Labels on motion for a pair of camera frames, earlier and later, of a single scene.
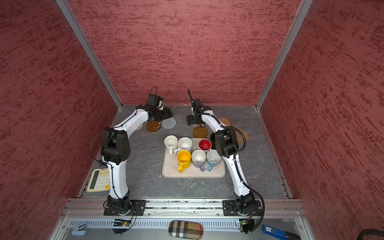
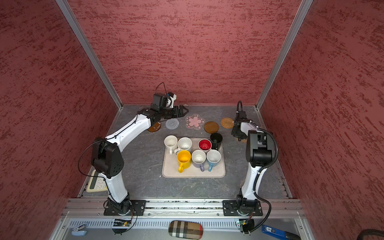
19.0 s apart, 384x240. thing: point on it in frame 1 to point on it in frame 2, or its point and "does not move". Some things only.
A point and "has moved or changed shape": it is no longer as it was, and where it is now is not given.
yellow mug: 184,158 does not move
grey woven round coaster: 169,123 has moved or changed shape
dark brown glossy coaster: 153,126 does not move
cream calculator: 100,180 does not move
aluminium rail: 74,207 does not move
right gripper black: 192,120 to 234,133
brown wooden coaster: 199,132 has moved or changed shape
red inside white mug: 205,144 does not move
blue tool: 285,235 does not move
